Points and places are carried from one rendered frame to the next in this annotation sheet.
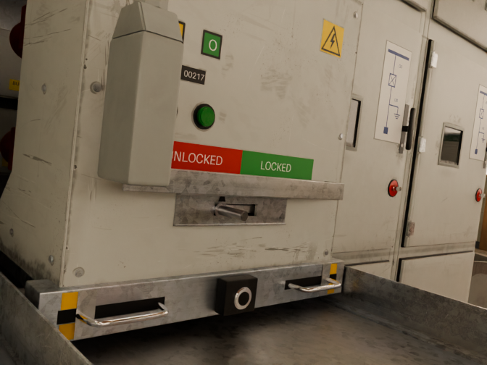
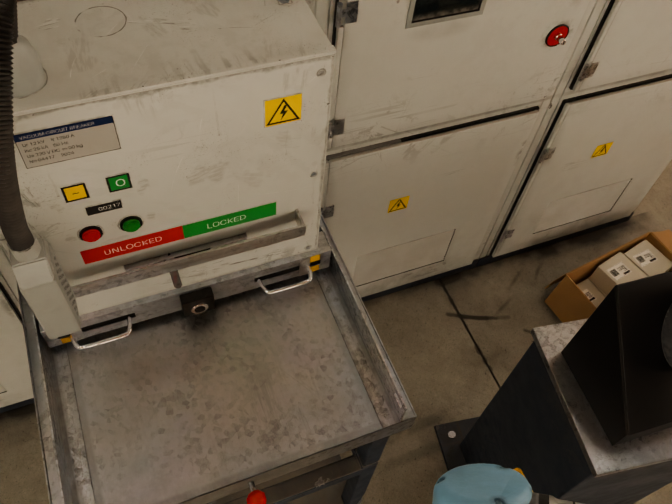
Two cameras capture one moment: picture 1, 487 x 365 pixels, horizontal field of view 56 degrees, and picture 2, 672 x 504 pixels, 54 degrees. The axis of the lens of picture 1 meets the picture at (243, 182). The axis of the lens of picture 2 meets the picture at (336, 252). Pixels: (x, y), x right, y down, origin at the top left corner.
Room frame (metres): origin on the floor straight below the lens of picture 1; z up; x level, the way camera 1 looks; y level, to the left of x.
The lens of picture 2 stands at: (0.13, -0.38, 1.96)
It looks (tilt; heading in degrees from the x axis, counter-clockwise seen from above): 55 degrees down; 14
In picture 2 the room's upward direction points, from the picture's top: 8 degrees clockwise
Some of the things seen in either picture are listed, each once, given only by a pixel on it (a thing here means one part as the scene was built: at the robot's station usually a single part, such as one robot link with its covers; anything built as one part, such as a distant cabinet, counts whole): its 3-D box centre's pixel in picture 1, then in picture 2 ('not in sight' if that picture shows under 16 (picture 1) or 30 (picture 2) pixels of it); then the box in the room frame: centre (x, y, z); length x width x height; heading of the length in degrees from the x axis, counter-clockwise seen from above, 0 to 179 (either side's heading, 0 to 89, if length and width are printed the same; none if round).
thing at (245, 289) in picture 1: (238, 295); (198, 303); (0.65, -0.01, 0.90); 0.06 x 0.03 x 0.05; 132
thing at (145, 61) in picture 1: (139, 97); (46, 284); (0.47, 0.12, 1.14); 0.08 x 0.05 x 0.17; 42
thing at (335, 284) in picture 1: (314, 284); (285, 277); (0.76, -0.14, 0.90); 0.11 x 0.05 x 0.01; 132
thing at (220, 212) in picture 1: (230, 206); (173, 268); (0.63, 0.01, 1.02); 0.06 x 0.02 x 0.04; 42
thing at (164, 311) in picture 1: (125, 312); (101, 331); (0.53, 0.12, 0.90); 0.11 x 0.05 x 0.01; 132
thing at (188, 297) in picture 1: (220, 287); (192, 286); (0.67, 0.02, 0.90); 0.54 x 0.05 x 0.06; 132
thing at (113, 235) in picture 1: (247, 118); (179, 209); (0.66, 0.00, 1.15); 0.48 x 0.01 x 0.48; 132
